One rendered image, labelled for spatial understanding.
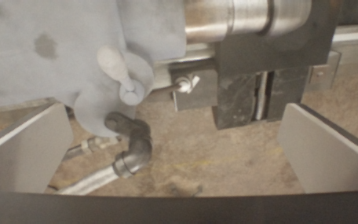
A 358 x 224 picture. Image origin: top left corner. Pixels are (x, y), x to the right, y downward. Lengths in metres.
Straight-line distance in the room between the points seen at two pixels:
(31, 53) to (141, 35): 0.13
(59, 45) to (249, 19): 0.25
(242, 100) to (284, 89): 0.15
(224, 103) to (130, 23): 0.46
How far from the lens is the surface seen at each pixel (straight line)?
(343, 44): 0.84
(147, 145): 0.27
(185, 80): 0.56
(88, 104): 0.30
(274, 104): 0.74
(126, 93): 0.25
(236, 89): 0.64
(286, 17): 0.33
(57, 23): 0.27
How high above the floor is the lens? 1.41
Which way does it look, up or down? 57 degrees down
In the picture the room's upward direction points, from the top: 168 degrees clockwise
